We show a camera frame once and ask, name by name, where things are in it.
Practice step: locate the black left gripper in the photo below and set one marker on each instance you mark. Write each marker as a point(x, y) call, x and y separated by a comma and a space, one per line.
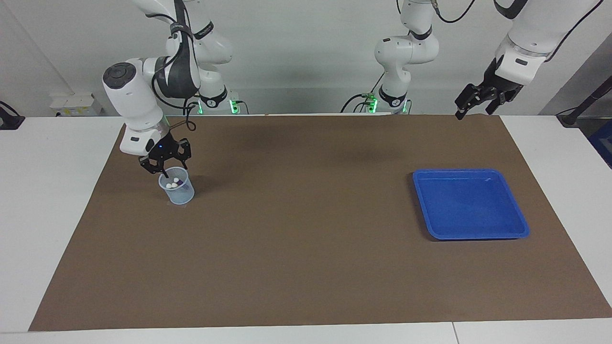
point(499, 86)

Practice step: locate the brown table mat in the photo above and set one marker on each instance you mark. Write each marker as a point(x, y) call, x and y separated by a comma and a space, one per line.
point(306, 239)

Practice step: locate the blue box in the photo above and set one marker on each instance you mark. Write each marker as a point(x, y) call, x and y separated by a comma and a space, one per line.
point(603, 143)

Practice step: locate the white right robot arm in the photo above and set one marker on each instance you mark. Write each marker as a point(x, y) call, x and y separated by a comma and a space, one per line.
point(138, 95)

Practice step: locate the translucent plastic cup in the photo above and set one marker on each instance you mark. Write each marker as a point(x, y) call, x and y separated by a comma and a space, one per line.
point(180, 193)

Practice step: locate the black clamp mount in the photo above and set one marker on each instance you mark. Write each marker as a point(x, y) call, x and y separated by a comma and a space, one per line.
point(9, 119)

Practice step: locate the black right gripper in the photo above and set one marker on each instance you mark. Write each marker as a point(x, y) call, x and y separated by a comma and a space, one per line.
point(165, 147)

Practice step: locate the black stand pole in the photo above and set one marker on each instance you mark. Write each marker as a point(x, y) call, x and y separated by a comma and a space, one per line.
point(585, 105)

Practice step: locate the blue plastic tray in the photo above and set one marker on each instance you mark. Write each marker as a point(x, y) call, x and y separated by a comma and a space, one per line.
point(459, 210)

